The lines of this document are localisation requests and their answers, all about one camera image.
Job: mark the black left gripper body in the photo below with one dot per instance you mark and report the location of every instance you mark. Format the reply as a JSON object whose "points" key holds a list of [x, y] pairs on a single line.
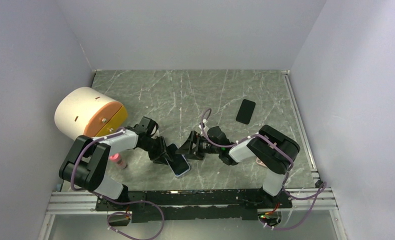
{"points": [[153, 145]]}

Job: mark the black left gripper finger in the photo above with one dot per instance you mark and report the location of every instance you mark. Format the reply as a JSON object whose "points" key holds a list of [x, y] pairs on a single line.
{"points": [[167, 152], [158, 157]]}

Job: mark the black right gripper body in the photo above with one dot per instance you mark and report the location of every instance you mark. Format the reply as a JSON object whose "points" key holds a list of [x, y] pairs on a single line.
{"points": [[202, 145]]}

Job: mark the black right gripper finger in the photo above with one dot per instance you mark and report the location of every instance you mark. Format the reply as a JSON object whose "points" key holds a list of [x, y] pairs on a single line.
{"points": [[194, 155], [188, 147]]}

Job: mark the lavender phone case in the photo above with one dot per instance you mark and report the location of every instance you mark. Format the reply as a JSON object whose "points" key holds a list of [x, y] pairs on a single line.
{"points": [[179, 165]]}

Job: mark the blue smartphone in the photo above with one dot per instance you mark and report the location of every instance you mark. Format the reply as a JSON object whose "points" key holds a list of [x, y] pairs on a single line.
{"points": [[177, 162]]}

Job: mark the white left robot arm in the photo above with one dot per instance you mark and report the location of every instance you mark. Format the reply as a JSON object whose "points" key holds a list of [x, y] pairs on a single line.
{"points": [[84, 167]]}

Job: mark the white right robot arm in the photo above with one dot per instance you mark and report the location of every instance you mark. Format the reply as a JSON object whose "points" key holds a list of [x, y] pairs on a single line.
{"points": [[273, 148]]}

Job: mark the black phone case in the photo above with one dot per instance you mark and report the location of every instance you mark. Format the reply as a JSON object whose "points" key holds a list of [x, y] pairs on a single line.
{"points": [[245, 111]]}

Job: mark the pink phone case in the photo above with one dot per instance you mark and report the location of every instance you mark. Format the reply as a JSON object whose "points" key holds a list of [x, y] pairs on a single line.
{"points": [[259, 162]]}

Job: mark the pink capped small bottle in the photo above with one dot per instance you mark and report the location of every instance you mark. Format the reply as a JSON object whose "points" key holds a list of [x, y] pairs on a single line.
{"points": [[118, 161]]}

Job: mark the beige and orange cylinder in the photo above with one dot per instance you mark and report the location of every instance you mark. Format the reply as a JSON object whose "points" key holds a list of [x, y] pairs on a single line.
{"points": [[88, 112]]}

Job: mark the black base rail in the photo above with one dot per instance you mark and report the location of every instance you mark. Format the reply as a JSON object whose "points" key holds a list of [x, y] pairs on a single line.
{"points": [[242, 203]]}

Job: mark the aluminium frame rail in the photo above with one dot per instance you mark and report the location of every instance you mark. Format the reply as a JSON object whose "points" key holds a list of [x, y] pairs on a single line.
{"points": [[71, 203]]}

